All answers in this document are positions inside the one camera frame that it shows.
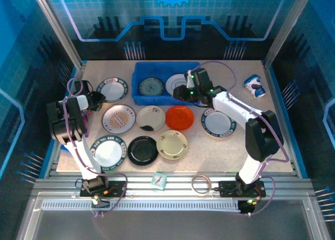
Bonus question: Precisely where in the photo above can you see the white plate grey rings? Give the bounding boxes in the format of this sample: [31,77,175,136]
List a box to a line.
[165,73,189,96]

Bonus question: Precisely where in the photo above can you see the white plate green lettered rim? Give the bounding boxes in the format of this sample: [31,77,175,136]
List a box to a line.
[90,135,128,172]
[200,109,237,142]
[96,77,129,104]

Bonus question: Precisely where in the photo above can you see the orange translucent plate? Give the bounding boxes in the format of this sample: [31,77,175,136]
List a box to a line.
[165,105,195,132]

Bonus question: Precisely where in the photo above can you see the white plate orange sunburst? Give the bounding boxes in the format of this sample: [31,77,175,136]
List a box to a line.
[101,104,137,135]

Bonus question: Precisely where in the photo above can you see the green blue patterned plate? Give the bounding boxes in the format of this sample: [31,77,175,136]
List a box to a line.
[138,77,165,96]

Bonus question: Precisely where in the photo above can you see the cream plate small flowers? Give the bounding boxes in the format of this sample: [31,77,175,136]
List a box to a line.
[156,129,189,160]

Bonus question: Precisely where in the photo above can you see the blue plastic bin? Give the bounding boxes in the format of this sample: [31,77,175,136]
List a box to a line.
[131,61,204,106]

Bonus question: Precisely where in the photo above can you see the white plate black ink painting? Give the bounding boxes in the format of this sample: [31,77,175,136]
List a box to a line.
[136,105,166,132]

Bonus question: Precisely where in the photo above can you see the white blue yogurt cup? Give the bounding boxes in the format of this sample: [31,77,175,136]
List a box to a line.
[243,74,265,98]

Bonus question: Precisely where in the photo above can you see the blue table edge trim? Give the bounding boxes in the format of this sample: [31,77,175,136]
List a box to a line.
[266,64,309,179]
[39,64,84,179]

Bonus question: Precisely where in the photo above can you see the small green square clock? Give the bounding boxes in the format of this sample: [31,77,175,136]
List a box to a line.
[151,172,167,190]

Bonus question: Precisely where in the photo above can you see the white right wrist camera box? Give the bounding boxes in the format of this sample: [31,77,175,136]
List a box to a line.
[185,69,194,89]

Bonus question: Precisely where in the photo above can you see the aluminium frame post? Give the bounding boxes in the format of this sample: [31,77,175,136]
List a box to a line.
[29,0,87,69]
[262,0,315,69]

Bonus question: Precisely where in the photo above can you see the tape ring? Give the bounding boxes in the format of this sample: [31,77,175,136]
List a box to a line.
[191,174,212,196]

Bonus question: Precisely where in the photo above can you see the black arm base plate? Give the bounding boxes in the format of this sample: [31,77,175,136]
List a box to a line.
[80,180,127,199]
[219,180,267,199]

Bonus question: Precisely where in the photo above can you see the aluminium table rail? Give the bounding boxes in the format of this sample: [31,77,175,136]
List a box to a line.
[33,171,315,199]

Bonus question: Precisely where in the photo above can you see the white slotted cable duct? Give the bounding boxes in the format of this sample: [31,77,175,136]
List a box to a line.
[41,200,240,212]

